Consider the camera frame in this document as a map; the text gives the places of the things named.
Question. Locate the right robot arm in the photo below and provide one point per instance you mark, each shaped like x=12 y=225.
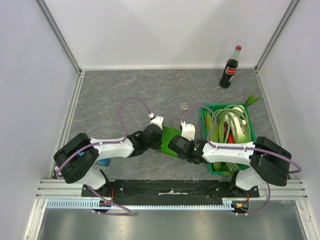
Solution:
x=265 y=159

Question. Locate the small clear plastic scrap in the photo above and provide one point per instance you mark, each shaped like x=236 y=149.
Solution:
x=184 y=107

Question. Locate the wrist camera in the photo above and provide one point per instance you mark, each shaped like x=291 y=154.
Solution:
x=188 y=131
x=156 y=120

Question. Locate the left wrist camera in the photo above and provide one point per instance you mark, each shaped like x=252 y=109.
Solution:
x=156 y=120

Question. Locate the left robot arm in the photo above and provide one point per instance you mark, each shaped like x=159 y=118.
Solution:
x=75 y=160

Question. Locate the purple onion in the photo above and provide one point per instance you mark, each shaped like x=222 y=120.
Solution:
x=226 y=129

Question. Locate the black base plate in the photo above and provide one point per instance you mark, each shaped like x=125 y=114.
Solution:
x=173 y=192

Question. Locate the blue small box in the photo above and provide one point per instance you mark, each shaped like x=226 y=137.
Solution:
x=103 y=162

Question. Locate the cola glass bottle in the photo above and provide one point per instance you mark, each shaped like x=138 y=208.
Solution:
x=230 y=68

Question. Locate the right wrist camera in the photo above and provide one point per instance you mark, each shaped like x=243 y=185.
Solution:
x=188 y=131

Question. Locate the orange carrot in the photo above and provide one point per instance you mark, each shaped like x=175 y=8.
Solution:
x=230 y=139

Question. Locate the grey cable duct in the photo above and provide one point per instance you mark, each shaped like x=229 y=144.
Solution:
x=96 y=204

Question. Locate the green long beans bundle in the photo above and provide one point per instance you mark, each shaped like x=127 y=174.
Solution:
x=232 y=117

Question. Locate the green paper box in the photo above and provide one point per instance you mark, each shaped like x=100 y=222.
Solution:
x=167 y=134

